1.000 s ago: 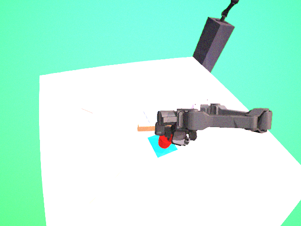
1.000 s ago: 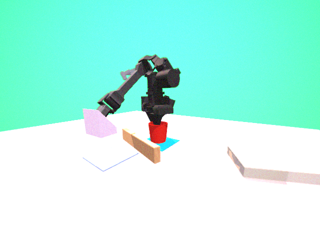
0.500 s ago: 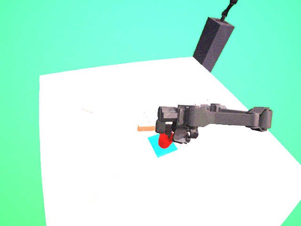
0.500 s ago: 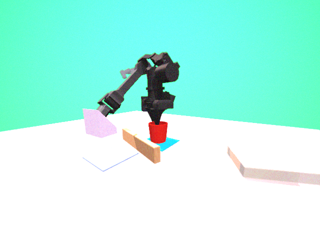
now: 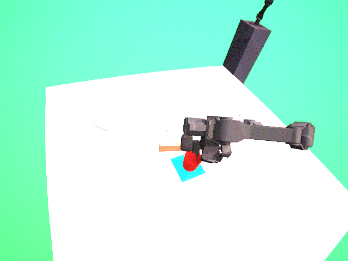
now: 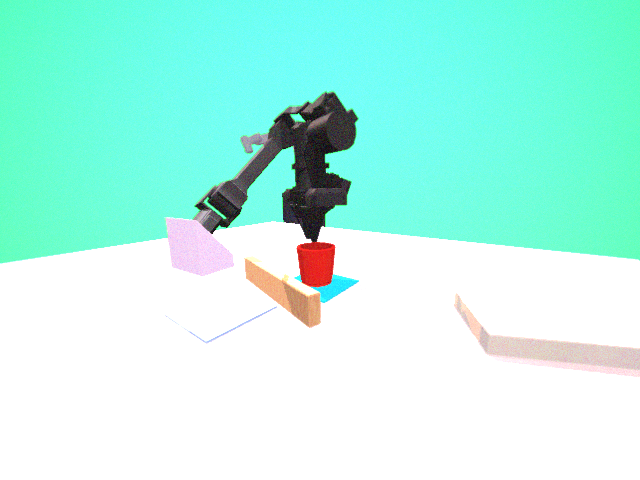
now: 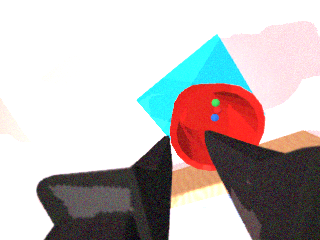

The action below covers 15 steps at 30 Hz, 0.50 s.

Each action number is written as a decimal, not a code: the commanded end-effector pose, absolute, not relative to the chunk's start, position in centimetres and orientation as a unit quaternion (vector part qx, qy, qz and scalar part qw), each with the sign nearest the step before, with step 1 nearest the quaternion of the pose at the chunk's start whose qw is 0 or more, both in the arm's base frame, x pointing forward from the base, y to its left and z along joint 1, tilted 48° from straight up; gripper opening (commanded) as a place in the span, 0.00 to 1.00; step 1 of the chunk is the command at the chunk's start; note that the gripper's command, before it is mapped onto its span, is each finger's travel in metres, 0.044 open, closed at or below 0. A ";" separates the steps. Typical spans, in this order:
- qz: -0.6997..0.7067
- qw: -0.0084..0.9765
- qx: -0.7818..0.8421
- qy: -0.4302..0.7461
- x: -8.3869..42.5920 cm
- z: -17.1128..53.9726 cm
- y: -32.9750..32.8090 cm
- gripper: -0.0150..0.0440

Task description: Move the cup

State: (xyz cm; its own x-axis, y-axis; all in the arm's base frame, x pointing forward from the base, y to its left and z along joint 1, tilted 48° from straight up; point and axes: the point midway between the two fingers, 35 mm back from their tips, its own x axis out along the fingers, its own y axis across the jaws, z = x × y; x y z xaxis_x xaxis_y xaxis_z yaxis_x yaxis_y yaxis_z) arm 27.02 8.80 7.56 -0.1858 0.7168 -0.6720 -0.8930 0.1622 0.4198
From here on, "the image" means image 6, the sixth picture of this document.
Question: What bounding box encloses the tan rectangular block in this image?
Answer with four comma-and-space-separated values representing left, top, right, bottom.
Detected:
244, 256, 321, 328

